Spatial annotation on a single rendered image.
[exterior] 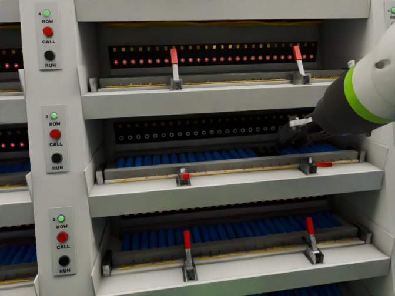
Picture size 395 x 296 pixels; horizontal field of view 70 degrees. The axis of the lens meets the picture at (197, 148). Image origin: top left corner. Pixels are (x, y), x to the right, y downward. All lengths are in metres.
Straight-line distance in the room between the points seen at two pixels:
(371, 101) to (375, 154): 0.34
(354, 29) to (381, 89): 0.43
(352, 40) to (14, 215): 0.81
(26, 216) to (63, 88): 0.24
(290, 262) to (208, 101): 0.38
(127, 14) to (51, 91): 0.20
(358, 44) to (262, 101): 0.29
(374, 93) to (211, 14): 0.36
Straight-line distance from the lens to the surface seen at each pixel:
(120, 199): 0.56
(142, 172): 0.59
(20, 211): 0.61
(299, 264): 0.67
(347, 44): 0.82
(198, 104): 0.56
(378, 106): 0.40
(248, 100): 0.59
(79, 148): 0.56
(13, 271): 0.72
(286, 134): 0.56
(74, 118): 0.57
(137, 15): 0.62
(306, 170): 0.63
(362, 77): 0.40
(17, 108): 0.61
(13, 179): 0.68
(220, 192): 0.57
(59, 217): 0.58
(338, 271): 0.71
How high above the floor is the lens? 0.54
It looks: level
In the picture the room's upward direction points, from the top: 4 degrees counter-clockwise
